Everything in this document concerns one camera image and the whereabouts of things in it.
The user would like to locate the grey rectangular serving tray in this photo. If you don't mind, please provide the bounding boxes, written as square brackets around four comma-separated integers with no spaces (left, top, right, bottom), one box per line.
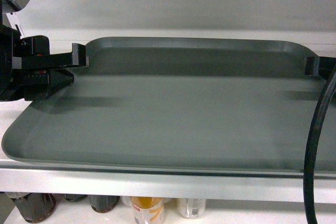
[2,37,326,177]

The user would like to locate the white upper shelf board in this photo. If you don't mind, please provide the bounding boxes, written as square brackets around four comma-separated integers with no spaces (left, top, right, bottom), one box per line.
[1,28,335,202]

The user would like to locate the dark tea bottle middle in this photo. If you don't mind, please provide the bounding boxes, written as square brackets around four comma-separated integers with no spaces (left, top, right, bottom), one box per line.
[88,195,119,214]

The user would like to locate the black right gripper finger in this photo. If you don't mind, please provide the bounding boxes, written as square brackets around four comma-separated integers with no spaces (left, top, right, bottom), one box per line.
[304,56,335,79]

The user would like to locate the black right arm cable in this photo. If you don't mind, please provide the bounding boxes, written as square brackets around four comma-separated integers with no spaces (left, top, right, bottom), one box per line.
[303,69,336,224]

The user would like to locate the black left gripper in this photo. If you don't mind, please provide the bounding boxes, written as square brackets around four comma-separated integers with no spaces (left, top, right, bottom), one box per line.
[1,25,88,101]

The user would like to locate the orange juice bottle left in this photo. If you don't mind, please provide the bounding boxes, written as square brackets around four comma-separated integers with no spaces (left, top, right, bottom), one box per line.
[130,196,164,224]

